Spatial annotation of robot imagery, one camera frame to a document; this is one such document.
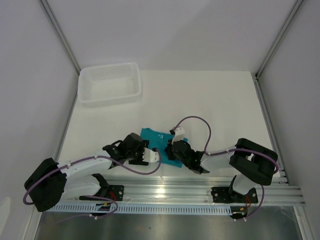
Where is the white plastic basket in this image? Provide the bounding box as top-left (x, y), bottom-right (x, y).
top-left (77, 62), bottom-right (143, 107)

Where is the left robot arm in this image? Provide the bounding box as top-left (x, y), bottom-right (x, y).
top-left (23, 133), bottom-right (159, 212)

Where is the teal t-shirt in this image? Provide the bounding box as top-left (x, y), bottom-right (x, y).
top-left (140, 128), bottom-right (183, 168)

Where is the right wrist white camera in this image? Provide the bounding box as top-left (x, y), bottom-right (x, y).
top-left (170, 126), bottom-right (185, 144)

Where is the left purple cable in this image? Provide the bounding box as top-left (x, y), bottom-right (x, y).
top-left (22, 147), bottom-right (163, 221)

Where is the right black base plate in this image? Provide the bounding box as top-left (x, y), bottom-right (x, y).
top-left (211, 186), bottom-right (258, 204)

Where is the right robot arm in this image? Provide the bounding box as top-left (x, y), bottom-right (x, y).
top-left (165, 138), bottom-right (279, 202)

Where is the white slotted cable duct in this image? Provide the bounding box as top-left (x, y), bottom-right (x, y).
top-left (49, 202), bottom-right (232, 216)

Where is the purple cable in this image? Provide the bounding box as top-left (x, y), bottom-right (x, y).
top-left (172, 116), bottom-right (280, 222)
top-left (22, 147), bottom-right (163, 221)

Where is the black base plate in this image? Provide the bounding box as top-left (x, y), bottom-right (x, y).
top-left (211, 186), bottom-right (258, 204)
top-left (79, 185), bottom-right (125, 202)

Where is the left aluminium frame post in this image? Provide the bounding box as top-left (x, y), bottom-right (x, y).
top-left (38, 0), bottom-right (81, 75)

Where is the aluminium frame post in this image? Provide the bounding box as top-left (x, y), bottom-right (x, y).
top-left (38, 0), bottom-right (81, 75)
top-left (254, 0), bottom-right (306, 77)

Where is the right aluminium frame post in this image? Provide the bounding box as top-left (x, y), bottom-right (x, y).
top-left (254, 0), bottom-right (306, 77)

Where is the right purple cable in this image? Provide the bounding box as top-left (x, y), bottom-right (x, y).
top-left (172, 116), bottom-right (280, 222)

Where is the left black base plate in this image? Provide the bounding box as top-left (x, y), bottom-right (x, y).
top-left (79, 185), bottom-right (125, 202)

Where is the aluminium mounting rail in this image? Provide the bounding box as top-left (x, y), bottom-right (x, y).
top-left (59, 174), bottom-right (307, 207)

